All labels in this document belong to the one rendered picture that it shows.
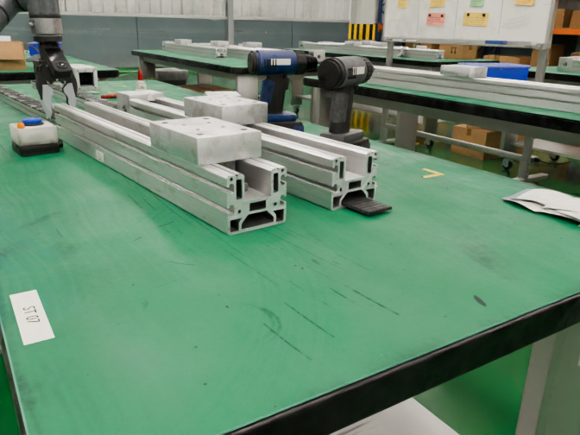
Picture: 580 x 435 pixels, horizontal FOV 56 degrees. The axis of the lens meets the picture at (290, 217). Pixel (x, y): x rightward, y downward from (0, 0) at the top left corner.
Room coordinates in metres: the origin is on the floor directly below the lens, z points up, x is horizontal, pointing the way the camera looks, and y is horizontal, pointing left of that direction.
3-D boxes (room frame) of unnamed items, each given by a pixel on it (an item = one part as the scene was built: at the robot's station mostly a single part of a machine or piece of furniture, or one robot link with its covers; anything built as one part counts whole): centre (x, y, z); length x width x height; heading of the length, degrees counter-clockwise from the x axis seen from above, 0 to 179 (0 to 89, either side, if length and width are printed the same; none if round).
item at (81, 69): (2.33, 0.89, 0.83); 0.11 x 0.10 x 0.10; 125
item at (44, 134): (1.19, 0.56, 0.81); 0.10 x 0.08 x 0.06; 128
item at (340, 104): (1.17, -0.12, 0.89); 0.20 x 0.08 x 0.22; 146
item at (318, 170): (1.16, 0.14, 0.82); 0.80 x 0.10 x 0.09; 38
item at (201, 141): (0.85, 0.14, 0.87); 0.16 x 0.11 x 0.07; 38
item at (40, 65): (1.50, 0.65, 0.96); 0.09 x 0.08 x 0.12; 38
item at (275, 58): (1.38, 0.01, 0.89); 0.20 x 0.08 x 0.22; 110
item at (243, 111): (1.16, 0.14, 0.87); 0.16 x 0.11 x 0.07; 38
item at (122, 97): (1.50, 0.43, 0.83); 0.12 x 0.09 x 0.10; 128
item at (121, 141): (1.04, 0.29, 0.82); 0.80 x 0.10 x 0.09; 38
